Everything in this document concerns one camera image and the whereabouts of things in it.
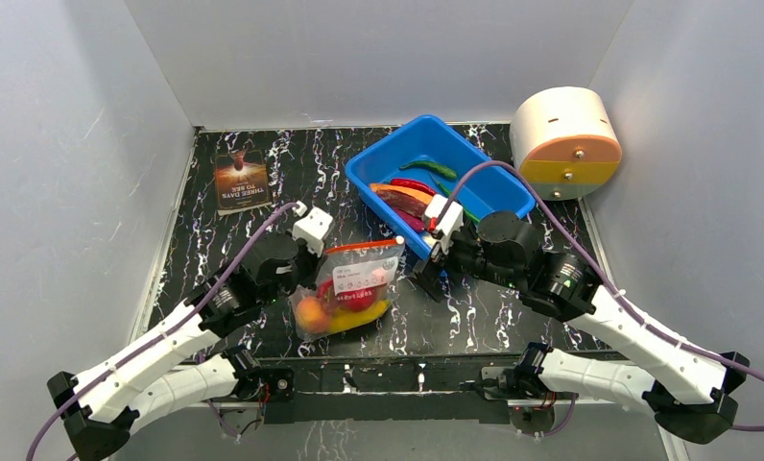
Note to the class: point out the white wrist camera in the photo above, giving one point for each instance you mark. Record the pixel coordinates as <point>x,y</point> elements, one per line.
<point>312,229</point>
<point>441,219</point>

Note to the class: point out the blue plastic bin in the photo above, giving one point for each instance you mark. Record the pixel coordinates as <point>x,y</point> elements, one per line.
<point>427,137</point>

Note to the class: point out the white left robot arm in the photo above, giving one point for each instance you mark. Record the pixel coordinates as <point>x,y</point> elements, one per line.
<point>105,405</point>

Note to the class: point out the thin green chili pepper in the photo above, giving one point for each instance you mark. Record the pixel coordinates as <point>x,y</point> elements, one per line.
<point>446,191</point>

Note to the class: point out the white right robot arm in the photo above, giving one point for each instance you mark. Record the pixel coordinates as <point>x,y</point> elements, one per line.
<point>687,395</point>

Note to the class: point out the dark paperback book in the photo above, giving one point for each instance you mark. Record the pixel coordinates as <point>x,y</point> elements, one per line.
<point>242,181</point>

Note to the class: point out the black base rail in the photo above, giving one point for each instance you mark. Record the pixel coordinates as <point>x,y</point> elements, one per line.
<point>389,388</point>

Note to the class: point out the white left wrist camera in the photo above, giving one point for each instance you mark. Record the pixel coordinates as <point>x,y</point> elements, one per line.
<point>312,229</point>

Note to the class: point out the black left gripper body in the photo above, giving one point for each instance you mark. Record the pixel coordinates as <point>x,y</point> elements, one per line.
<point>304,272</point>

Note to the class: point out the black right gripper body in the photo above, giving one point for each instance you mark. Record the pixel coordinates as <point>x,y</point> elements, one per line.
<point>439,266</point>

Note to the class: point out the round white orange drawer box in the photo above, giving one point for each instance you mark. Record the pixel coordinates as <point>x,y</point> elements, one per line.
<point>563,143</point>

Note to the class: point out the clear zip bag orange seal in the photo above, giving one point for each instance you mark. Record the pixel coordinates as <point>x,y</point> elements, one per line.
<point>353,267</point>

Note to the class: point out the yellow banana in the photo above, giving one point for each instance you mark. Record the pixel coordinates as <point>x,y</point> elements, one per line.
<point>343,320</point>

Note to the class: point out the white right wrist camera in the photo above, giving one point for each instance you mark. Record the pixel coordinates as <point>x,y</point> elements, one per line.
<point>441,219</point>

